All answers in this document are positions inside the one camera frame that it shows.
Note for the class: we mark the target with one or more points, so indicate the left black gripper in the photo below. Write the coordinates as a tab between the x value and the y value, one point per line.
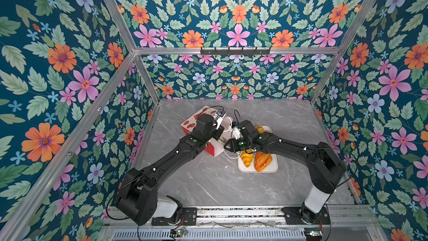
219	130

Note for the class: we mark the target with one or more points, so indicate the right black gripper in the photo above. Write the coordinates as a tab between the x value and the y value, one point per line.
231	143

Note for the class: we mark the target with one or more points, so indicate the long ridged fake bread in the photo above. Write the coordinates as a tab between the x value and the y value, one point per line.
263	129

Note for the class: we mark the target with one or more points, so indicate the fake croissant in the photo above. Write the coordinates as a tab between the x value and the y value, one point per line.
247	157

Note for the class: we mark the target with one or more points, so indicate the red white paper bag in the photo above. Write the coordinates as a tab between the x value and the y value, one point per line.
191	144

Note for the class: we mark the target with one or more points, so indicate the orange fake pretzel bread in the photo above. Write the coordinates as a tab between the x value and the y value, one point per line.
262	161

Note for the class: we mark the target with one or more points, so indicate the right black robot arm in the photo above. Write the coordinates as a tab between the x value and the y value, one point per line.
325	167

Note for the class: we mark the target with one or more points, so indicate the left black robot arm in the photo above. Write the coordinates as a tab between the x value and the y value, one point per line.
138	196

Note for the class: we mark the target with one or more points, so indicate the white rectangular tray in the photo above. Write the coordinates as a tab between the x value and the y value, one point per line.
272	168

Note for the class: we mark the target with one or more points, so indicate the left circuit board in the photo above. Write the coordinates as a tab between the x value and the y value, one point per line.
177	233

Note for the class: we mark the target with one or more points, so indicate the circuit board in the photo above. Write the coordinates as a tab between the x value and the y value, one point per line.
313	235
177	233

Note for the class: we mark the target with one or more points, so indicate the right circuit board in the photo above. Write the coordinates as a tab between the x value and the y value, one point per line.
313	235

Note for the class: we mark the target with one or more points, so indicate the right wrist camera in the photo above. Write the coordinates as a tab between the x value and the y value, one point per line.
235	133

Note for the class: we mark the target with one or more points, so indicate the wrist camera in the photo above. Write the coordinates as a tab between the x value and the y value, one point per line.
219	117
235	133

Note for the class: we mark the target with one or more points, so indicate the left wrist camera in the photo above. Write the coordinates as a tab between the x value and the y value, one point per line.
219	117

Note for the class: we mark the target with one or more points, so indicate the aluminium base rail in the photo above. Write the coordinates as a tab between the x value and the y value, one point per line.
269	214

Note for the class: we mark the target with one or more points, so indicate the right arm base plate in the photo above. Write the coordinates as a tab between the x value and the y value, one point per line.
294	216

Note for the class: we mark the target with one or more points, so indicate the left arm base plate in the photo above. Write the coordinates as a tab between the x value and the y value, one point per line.
185	216

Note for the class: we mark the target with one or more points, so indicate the black hook rail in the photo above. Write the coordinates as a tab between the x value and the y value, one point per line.
235	51

